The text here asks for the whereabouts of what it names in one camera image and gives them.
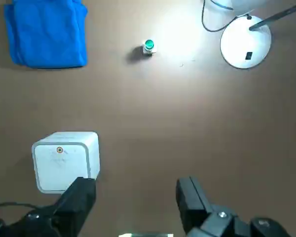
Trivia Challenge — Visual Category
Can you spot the white desk lamp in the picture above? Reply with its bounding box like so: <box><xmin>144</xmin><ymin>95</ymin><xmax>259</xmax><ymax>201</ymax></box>
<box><xmin>207</xmin><ymin>0</ymin><xmax>296</xmax><ymax>70</ymax></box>

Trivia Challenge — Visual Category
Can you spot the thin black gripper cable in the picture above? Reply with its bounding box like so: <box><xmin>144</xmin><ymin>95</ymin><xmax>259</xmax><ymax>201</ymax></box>
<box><xmin>0</xmin><ymin>201</ymin><xmax>40</xmax><ymax>211</ymax></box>

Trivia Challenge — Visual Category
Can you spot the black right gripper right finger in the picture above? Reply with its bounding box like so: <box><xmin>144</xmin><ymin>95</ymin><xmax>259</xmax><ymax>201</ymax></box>
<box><xmin>175</xmin><ymin>176</ymin><xmax>294</xmax><ymax>237</ymax></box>

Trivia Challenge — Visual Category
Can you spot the green push button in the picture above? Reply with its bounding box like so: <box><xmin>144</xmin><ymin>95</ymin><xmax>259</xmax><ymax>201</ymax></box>
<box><xmin>141</xmin><ymin>39</ymin><xmax>158</xmax><ymax>56</ymax></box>

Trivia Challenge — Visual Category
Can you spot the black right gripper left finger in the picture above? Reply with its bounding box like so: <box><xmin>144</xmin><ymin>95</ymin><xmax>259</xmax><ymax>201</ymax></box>
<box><xmin>0</xmin><ymin>176</ymin><xmax>97</xmax><ymax>237</ymax></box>

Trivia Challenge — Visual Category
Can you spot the blue folded cloth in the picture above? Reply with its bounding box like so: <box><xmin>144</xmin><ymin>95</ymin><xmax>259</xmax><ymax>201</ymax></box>
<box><xmin>3</xmin><ymin>0</ymin><xmax>89</xmax><ymax>69</ymax></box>

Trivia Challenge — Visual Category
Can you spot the white cube box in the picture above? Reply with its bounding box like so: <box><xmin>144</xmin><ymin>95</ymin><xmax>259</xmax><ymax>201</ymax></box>
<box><xmin>31</xmin><ymin>131</ymin><xmax>100</xmax><ymax>194</ymax></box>

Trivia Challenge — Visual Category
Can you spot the black lamp power cable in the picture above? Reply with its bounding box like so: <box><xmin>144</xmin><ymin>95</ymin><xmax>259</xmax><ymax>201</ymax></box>
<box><xmin>201</xmin><ymin>0</ymin><xmax>253</xmax><ymax>33</ymax></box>

